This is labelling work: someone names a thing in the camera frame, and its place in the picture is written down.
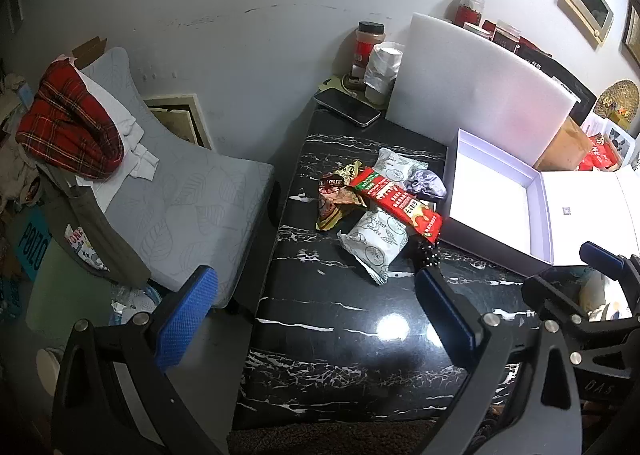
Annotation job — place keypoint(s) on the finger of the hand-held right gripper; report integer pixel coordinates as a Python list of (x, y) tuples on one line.
[(600, 256), (542, 292)]

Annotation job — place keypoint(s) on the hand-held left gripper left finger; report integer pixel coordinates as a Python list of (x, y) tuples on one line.
[(185, 320)]

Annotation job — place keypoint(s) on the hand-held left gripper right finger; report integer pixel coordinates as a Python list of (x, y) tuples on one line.
[(445, 320)]

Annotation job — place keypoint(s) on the black polka dot hair clip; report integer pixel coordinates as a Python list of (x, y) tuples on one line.
[(429, 255)]

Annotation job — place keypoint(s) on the white snack packet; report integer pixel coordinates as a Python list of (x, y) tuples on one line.
[(395, 167), (372, 240)]

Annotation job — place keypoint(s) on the lavender gift box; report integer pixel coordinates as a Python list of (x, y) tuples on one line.
[(490, 195)]

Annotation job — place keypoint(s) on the red snack packet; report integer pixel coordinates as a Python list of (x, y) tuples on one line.
[(400, 202)]

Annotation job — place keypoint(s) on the purple satin pouch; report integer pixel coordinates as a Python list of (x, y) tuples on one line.
[(425, 184)]

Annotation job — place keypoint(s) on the gold brown snack packet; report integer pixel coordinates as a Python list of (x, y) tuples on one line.
[(332, 205)]

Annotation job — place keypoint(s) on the clear plastic bag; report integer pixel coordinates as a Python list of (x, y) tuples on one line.
[(135, 302)]

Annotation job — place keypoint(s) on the printed white leaflet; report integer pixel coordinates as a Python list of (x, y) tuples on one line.
[(622, 142)]

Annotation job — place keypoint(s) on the brown paper bag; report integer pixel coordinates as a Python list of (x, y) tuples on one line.
[(562, 145)]

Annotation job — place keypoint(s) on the light green bin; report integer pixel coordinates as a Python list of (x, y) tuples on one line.
[(65, 295)]

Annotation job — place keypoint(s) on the woven basket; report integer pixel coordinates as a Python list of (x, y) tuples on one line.
[(617, 95)]

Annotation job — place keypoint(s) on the teal sign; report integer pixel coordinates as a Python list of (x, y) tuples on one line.
[(35, 247)]

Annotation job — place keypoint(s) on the white cloth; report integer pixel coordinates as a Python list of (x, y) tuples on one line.
[(135, 145)]

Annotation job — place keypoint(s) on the black bag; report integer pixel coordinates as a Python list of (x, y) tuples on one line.
[(560, 72)]

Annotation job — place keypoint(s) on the cream framed picture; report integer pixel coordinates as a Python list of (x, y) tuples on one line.
[(197, 120)]

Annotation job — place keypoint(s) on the white foam board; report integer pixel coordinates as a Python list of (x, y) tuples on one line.
[(475, 95)]

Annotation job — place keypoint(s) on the red foil bag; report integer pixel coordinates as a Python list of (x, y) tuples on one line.
[(530, 44)]

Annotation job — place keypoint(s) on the gold framed picture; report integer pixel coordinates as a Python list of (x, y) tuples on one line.
[(634, 35)]

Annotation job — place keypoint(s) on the red plaid cloth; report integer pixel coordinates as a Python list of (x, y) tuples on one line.
[(70, 120)]

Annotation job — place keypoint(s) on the pile of beige clothes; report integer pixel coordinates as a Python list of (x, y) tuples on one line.
[(15, 160)]

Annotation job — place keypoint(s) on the black smartphone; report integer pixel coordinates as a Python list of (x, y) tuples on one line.
[(347, 107)]

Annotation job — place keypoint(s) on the clear jar with dark contents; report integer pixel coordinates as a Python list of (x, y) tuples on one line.
[(506, 37)]

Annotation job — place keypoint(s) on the white lidded jar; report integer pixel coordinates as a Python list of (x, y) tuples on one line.
[(477, 29)]

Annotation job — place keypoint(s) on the green mat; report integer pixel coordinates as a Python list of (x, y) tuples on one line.
[(334, 83)]

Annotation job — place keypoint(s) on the white wrapped bag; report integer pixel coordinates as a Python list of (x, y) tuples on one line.
[(385, 65)]

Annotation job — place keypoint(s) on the clear jar with red contents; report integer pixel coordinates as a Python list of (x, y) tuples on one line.
[(470, 10)]

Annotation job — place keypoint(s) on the spice jar with black lid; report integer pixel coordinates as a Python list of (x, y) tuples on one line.
[(365, 50)]

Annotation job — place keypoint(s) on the cardboard box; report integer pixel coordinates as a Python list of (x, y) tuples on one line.
[(90, 51)]

